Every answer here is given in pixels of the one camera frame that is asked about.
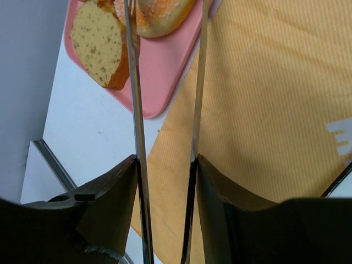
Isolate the aluminium table edge rail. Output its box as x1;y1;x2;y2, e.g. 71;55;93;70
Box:
32;139;78;191

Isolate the sliced seeded bread loaf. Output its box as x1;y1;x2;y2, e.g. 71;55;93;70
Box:
70;1;130;90

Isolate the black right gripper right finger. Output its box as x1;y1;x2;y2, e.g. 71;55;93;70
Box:
197;156;351;263

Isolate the sugared round bun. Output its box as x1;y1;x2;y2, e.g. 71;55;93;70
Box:
113;0;195;39

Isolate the orange cloth placemat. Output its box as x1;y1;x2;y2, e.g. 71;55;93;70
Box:
148;1;351;263

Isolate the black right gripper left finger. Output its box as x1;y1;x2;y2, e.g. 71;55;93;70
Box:
1;155;137;263

